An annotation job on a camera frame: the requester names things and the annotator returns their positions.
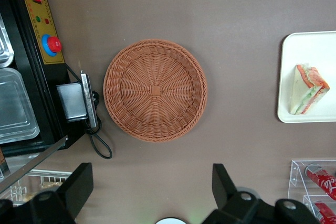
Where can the round brown wicker basket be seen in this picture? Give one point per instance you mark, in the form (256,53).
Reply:
(155,90)

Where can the triangular sandwich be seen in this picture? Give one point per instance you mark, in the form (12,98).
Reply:
(307,93)

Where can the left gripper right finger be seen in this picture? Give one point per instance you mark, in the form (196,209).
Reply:
(223,184)

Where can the clear bag of fried snacks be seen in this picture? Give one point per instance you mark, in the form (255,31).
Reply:
(51,185)

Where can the beige plastic tray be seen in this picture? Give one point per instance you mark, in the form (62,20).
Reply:
(291,51)

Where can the clear plastic food container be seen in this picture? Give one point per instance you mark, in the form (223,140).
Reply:
(15,106)
(5,43)

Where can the red emergency stop button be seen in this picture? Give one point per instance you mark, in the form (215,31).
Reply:
(52,45)

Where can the black tray sealing machine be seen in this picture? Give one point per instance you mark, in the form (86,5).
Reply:
(34,90)

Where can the red Coca-Cola bottle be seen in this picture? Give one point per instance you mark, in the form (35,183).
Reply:
(325,212)
(321,180)

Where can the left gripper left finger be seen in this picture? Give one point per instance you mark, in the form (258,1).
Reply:
(80,187)

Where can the clear acrylic bottle rack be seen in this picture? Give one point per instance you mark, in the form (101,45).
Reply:
(295,179)

